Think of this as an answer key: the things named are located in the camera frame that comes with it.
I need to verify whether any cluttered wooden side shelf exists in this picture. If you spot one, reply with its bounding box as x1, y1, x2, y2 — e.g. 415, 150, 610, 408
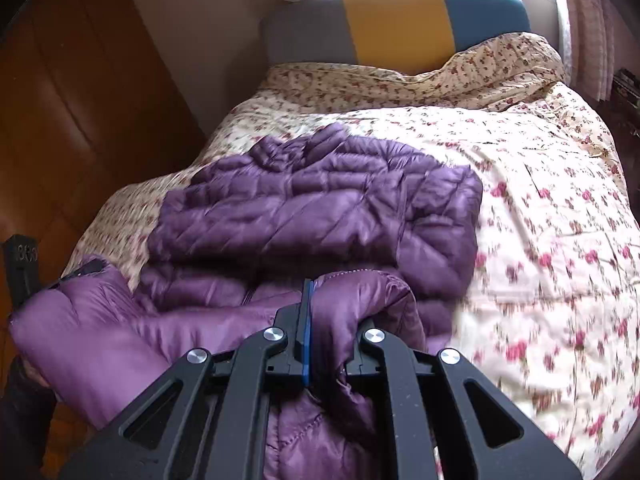
605, 68, 639, 158

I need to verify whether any grey yellow blue headboard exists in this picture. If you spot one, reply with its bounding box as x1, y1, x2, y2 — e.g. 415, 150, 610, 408
262, 0, 530, 75

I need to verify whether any small-flower floral duvet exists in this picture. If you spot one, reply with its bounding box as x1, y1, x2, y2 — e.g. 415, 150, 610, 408
255, 32, 565, 114

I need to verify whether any wooden wardrobe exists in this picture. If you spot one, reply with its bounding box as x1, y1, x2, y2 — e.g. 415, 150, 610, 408
0, 0, 208, 480

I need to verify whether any large-flower floral quilt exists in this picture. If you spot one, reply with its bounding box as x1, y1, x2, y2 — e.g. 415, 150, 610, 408
62, 81, 640, 466

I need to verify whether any purple quilted down jacket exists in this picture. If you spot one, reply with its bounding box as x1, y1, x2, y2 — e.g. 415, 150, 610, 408
10, 124, 483, 479

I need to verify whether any pink curtain right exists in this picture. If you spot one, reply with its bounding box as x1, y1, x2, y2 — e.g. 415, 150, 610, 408
555, 0, 639, 102

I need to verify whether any person's left hand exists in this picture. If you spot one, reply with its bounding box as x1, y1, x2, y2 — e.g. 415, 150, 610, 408
18, 356, 50, 389

